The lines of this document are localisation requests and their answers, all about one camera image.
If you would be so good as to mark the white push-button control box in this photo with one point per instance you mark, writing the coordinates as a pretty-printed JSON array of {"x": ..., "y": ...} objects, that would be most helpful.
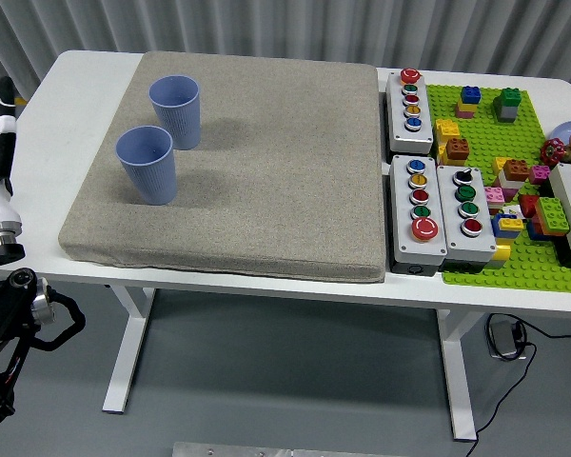
[{"x": 568, "y": 204}]

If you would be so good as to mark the white table leg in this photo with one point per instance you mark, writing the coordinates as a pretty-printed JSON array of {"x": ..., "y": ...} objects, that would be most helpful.
[
  {"x": 457, "y": 376},
  {"x": 128, "y": 347}
]

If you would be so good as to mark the green studded baseplate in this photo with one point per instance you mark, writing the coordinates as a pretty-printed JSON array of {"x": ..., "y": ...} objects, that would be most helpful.
[{"x": 485, "y": 143}]

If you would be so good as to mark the blue ribbed plastic cup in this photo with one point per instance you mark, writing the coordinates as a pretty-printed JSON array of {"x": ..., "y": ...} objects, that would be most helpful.
[
  {"x": 150, "y": 176},
  {"x": 181, "y": 124}
]

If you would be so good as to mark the blue toy brick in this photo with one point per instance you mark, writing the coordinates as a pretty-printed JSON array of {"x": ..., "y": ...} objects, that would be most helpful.
[
  {"x": 471, "y": 94},
  {"x": 497, "y": 229}
]

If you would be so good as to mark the five-button box large red mushroom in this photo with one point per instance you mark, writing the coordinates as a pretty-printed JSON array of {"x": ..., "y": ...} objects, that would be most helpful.
[{"x": 404, "y": 247}]

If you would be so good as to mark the brown toy brick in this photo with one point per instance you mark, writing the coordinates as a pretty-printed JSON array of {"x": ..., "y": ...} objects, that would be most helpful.
[{"x": 458, "y": 149}]

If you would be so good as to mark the four-button box black switch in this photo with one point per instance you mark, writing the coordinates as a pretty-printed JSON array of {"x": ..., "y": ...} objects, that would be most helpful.
[{"x": 452, "y": 240}]

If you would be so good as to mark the lime green toy brick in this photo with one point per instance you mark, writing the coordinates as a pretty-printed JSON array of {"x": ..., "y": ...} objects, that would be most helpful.
[{"x": 553, "y": 214}]

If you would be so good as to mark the orange-brown toy brick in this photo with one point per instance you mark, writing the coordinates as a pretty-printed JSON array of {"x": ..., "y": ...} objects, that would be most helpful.
[{"x": 516, "y": 170}]

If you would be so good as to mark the white printed toy brick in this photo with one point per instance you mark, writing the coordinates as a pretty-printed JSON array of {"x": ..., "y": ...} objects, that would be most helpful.
[{"x": 510, "y": 212}]

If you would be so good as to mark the red toy brick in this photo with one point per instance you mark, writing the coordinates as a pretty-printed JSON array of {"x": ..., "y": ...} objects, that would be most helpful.
[{"x": 528, "y": 204}]

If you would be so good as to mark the grey-brown fabric mat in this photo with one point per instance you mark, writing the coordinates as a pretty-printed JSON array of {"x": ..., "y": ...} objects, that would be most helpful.
[{"x": 266, "y": 190}]

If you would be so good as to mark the yellow toy brick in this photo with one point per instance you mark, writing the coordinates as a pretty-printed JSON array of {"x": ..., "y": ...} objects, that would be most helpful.
[
  {"x": 445, "y": 129},
  {"x": 501, "y": 254},
  {"x": 511, "y": 224}
]

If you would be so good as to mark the pink toy brick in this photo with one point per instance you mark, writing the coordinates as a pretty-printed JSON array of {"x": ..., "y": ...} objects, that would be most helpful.
[
  {"x": 495, "y": 195},
  {"x": 464, "y": 113},
  {"x": 538, "y": 174}
]

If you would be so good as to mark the grey power adapter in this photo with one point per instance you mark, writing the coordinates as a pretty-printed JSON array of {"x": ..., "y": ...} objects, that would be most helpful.
[{"x": 503, "y": 339}]

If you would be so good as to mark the narrow five-button control box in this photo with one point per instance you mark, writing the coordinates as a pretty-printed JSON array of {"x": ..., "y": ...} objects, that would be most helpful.
[{"x": 409, "y": 135}]

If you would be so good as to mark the red toy fruit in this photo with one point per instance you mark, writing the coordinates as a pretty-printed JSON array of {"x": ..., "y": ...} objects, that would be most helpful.
[{"x": 552, "y": 151}]

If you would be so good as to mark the grey toy brick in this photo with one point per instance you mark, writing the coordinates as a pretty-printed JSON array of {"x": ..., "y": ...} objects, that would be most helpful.
[{"x": 506, "y": 113}]

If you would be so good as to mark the light blue plate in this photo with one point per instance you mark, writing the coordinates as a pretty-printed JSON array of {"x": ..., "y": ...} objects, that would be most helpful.
[{"x": 564, "y": 129}]

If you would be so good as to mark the grey pleated curtain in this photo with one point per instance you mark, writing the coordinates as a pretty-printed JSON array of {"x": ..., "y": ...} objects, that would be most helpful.
[{"x": 28, "y": 19}]

